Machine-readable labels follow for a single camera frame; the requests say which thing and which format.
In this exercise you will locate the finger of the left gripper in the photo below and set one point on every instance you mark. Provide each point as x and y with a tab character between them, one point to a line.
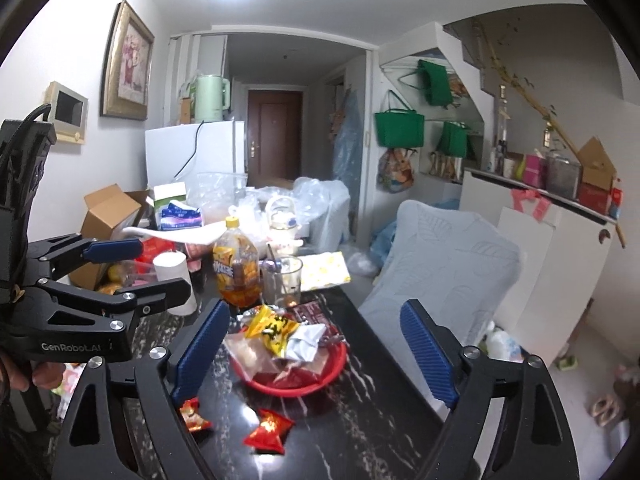
69	309
59	256

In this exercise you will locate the grey leaf pattern cushion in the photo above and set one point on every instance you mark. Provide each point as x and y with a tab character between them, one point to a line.
456	264

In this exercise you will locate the white kettle teapot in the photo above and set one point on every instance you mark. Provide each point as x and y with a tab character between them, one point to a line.
282	226

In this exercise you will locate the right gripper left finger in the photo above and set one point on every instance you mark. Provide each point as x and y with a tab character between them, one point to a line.
165	382

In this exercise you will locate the blue tissue pack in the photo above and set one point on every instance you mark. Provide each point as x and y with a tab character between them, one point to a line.
178	216

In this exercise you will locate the white foil snack packet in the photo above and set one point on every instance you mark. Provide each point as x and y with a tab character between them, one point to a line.
303	344

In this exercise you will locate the wall intercom panel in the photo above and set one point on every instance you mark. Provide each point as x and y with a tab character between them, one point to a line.
68	113

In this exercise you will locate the green tote bag top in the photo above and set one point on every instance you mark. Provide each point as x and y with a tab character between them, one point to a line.
437	86

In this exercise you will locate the glass cup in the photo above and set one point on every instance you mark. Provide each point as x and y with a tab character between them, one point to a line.
292	270

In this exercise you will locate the metal spoon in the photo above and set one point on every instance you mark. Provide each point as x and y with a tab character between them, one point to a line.
276	291

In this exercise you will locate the clear plastic snack bag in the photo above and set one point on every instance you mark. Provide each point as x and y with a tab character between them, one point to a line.
250	355

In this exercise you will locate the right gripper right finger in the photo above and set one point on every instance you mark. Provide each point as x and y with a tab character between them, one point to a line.
451	378

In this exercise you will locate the dark red snack packet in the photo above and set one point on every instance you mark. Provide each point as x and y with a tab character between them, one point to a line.
310	313

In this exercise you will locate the yellow smiley paper bag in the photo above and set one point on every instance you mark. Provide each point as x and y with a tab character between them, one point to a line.
322	271

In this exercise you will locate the red gold snack packet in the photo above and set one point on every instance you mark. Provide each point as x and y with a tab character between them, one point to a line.
272	429

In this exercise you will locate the gold framed picture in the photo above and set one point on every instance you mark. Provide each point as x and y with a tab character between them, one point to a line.
127	66

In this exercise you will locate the white paper towel roll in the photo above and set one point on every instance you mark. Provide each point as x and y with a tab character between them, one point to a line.
172	271

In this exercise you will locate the brown entrance door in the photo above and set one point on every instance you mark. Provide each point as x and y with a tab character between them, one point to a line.
274	136

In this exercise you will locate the iced tea bottle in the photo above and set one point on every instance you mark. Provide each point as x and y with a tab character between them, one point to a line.
236	266

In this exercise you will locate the red picture snack packet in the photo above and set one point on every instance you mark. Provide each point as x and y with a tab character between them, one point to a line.
190	412

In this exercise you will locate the yellow snack packet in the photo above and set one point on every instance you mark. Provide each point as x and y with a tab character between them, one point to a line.
273	329

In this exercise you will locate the red plastic basket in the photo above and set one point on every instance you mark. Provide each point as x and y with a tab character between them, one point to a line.
299	378

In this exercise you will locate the green tote bag left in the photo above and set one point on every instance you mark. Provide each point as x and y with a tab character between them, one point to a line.
399	126

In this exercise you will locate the green tote bag right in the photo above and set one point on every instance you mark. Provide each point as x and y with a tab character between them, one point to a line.
453	141

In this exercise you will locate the colourful patterned bag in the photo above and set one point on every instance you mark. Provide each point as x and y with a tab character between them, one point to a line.
395	173

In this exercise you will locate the brown cardboard box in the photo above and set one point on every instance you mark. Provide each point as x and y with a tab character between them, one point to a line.
109	211

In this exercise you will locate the green electric kettle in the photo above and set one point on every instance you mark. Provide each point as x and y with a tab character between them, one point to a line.
212	97

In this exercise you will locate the green tote bag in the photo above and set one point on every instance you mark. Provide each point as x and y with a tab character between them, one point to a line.
399	126
453	141
437	86

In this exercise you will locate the white refrigerator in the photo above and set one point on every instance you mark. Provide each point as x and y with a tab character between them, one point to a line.
179	153

